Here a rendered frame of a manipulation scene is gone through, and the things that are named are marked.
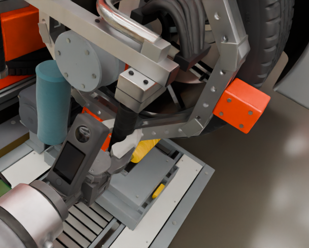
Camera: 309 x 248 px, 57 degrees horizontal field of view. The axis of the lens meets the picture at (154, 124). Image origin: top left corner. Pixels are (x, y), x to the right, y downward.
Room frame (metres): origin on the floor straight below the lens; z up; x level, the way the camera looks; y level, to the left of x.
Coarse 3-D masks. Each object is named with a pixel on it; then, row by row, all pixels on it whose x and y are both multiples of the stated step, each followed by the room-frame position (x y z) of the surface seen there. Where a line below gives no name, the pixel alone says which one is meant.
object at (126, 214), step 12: (60, 144) 0.76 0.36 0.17; (48, 156) 0.69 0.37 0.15; (168, 180) 0.79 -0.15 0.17; (108, 192) 0.64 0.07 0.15; (156, 192) 0.70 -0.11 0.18; (108, 204) 0.59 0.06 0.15; (120, 204) 0.61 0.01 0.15; (144, 204) 0.63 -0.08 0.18; (120, 216) 0.57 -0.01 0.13; (132, 216) 0.58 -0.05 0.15; (132, 228) 0.55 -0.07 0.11
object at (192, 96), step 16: (80, 0) 0.79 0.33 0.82; (96, 0) 0.85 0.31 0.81; (160, 16) 0.73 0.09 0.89; (176, 32) 0.67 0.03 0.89; (176, 48) 0.67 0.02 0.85; (112, 96) 0.69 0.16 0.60; (160, 96) 0.75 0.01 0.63; (176, 96) 0.65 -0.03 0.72; (192, 96) 0.72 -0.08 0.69; (144, 112) 0.65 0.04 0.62; (160, 112) 0.65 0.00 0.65; (176, 112) 0.63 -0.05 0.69
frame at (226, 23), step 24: (216, 0) 0.54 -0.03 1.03; (48, 24) 0.67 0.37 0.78; (216, 24) 0.54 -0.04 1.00; (240, 24) 0.57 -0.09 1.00; (48, 48) 0.67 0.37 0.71; (240, 48) 0.53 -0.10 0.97; (216, 72) 0.52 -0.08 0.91; (96, 96) 0.66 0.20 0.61; (216, 96) 0.52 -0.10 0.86; (144, 120) 0.61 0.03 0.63; (168, 120) 0.58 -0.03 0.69; (192, 120) 0.52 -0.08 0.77
